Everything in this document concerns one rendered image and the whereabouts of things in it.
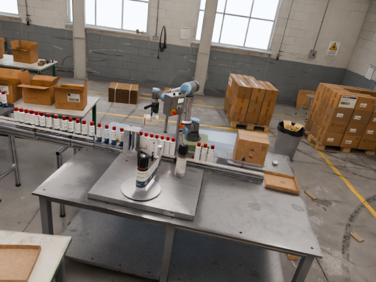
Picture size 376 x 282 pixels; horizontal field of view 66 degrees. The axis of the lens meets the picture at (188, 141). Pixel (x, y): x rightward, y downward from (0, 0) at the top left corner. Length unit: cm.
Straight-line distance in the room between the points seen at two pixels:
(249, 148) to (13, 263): 209
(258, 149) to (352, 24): 651
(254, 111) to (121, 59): 388
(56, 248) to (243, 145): 182
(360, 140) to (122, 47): 592
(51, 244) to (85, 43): 677
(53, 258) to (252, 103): 493
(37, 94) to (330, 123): 488
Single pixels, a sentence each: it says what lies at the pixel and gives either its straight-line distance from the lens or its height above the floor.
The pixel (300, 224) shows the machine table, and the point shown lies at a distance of 247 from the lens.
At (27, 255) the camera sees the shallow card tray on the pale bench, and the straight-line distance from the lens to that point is 203.
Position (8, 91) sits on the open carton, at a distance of 433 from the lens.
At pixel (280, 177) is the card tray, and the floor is 83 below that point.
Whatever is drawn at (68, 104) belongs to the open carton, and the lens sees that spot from 407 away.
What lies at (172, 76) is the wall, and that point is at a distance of 812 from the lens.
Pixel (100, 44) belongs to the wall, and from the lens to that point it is 826.
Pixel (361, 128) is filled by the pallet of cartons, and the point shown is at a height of 55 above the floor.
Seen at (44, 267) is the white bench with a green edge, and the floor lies 80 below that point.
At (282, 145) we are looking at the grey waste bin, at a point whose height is 31.
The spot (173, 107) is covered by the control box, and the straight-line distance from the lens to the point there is 263.
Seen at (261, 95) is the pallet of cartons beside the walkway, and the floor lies 75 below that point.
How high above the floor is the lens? 223
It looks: 25 degrees down
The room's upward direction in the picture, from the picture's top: 9 degrees clockwise
